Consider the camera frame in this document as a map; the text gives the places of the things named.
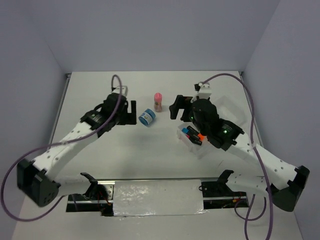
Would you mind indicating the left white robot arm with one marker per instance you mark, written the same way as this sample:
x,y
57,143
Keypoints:
x,y
37,178

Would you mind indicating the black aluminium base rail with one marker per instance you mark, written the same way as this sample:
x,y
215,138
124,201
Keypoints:
x,y
215,196

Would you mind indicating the pink lid small bottle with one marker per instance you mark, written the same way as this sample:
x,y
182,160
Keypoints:
x,y
158,102

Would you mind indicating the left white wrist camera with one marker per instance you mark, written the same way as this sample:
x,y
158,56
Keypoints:
x,y
123,90

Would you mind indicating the blue cap highlighter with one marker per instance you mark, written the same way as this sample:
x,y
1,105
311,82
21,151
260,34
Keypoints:
x,y
187,131

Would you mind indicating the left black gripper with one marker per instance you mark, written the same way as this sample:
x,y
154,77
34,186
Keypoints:
x,y
130,118

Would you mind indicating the white foil front panel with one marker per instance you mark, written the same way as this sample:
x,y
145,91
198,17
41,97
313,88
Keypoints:
x,y
157,198

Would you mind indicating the orange cap highlighter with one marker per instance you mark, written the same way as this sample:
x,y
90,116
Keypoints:
x,y
196,133

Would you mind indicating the translucent white compartment tray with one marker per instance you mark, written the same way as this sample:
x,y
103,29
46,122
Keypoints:
x,y
227,110

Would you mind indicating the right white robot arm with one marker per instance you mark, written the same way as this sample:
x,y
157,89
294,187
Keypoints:
x,y
282,182

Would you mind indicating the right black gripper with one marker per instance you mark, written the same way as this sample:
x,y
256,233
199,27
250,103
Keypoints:
x,y
181,102

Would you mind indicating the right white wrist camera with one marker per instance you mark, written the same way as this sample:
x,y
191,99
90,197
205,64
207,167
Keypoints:
x,y
203,91

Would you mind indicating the pink cap highlighter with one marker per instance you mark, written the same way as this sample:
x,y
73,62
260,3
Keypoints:
x,y
195,139

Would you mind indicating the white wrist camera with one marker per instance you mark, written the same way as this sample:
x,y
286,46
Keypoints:
x,y
123,90
203,91

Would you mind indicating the blue tape roll tub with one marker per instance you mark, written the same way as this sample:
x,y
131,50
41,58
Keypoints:
x,y
147,117

